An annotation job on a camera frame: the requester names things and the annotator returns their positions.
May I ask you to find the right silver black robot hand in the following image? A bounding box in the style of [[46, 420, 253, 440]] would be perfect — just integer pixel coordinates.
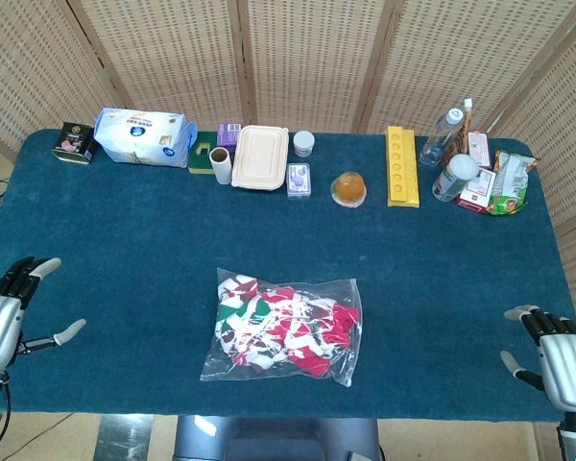
[[499, 303, 576, 414]]

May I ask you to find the clear plastic zip bag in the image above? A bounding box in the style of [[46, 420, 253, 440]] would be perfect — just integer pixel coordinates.
[[200, 267, 364, 388]]

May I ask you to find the red white green patterned garment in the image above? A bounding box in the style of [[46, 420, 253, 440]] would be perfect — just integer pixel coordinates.
[[217, 274, 361, 378]]

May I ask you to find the green snack bag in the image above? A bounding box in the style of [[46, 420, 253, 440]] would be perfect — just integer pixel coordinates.
[[484, 149, 541, 216]]

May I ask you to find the dark blue table cloth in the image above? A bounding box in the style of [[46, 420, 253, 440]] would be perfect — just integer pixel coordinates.
[[0, 128, 576, 424]]

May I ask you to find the red white carton box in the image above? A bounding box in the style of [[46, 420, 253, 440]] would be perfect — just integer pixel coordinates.
[[454, 167, 498, 213]]

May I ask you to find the dark green tin can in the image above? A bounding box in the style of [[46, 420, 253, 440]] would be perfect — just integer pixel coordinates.
[[51, 121, 97, 166]]

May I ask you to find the white-capped green bottle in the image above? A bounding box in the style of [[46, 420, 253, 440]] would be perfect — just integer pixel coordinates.
[[431, 154, 481, 203]]

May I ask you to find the pink white carton box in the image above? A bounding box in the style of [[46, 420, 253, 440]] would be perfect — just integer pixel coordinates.
[[467, 130, 492, 169]]

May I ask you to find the white blue tissue pack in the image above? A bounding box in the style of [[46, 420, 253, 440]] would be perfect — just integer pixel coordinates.
[[93, 107, 199, 169]]

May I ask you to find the brown pouch with white cap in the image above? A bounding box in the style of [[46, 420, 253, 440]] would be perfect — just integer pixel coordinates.
[[441, 98, 475, 167]]

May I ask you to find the yellow block with round holes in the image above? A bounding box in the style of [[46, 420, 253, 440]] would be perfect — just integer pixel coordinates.
[[386, 125, 420, 208]]

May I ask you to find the clear plastic water bottle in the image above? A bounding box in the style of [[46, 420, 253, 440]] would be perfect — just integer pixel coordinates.
[[419, 107, 465, 168]]

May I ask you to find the green yellow sponge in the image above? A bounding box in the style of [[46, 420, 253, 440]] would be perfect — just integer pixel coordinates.
[[187, 132, 220, 176]]

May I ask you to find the white cardboard paper roll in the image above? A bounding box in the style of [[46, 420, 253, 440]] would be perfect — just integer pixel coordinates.
[[208, 146, 233, 186]]

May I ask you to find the orange jelly cup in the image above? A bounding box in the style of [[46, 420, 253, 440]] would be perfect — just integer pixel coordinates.
[[329, 170, 368, 208]]

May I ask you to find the grey robot torso base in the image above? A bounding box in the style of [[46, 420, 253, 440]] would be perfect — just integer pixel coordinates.
[[172, 415, 383, 461]]

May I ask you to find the small purple box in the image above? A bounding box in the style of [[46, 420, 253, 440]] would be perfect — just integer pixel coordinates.
[[216, 122, 244, 155]]

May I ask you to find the beige lidded lunch box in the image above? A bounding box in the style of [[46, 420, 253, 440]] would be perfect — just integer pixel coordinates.
[[230, 125, 290, 192]]

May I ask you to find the small white lidded jar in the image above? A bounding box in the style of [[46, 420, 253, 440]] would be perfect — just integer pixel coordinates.
[[293, 131, 316, 158]]

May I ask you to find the woven bamboo folding screen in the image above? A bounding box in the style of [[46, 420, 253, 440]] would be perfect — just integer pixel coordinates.
[[0, 0, 576, 332]]

